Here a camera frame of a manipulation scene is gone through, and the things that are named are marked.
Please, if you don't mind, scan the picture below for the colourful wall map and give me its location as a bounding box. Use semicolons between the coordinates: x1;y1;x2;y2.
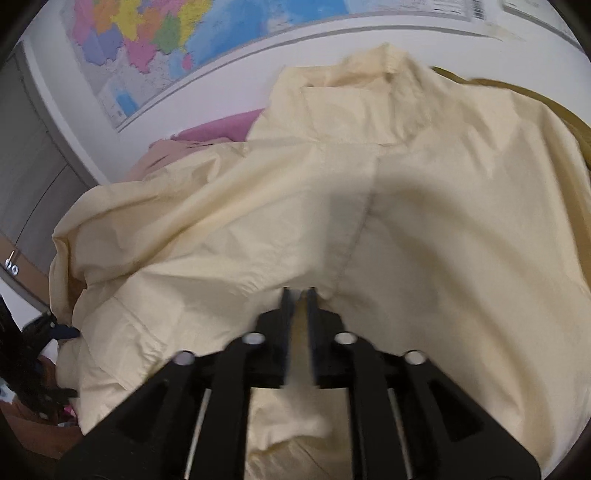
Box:
60;0;504;134

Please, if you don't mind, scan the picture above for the peach pink garment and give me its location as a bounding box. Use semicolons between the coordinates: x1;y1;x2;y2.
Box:
122;137;218;183

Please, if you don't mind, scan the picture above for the pink printed blanket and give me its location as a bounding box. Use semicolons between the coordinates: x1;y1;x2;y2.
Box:
171;109;266;141

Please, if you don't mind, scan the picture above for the cream yellow shirt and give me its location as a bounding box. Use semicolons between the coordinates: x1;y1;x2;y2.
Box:
48;44;591;480

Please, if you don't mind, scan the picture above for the olive green jacket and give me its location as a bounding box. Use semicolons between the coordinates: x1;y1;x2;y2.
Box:
431;66;591;181

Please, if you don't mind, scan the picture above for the brown wooden panel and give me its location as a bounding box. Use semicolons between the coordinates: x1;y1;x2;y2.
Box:
0;231;52;306

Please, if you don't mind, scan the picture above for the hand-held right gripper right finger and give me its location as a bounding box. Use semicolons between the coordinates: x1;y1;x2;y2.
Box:
307;286;542;480

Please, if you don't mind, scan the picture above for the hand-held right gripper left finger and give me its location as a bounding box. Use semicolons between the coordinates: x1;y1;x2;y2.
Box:
55;287;295;480

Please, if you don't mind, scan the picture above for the grey wardrobe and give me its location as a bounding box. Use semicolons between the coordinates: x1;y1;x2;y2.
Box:
0;46;108;252

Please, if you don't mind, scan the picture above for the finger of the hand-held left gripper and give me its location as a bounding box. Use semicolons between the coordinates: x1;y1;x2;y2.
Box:
23;311;79;343

